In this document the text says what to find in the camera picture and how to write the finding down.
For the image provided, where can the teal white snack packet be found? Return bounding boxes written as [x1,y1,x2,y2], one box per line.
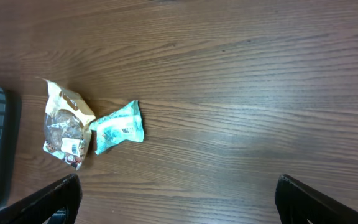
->
[89,100,145,155]

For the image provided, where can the beige cookie snack bag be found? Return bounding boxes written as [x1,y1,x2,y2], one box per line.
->
[43,80,96,170]

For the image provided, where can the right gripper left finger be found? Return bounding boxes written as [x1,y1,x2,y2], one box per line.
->
[0,174,82,224]

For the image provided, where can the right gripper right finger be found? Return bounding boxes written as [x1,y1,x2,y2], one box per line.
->
[275,174,358,224]

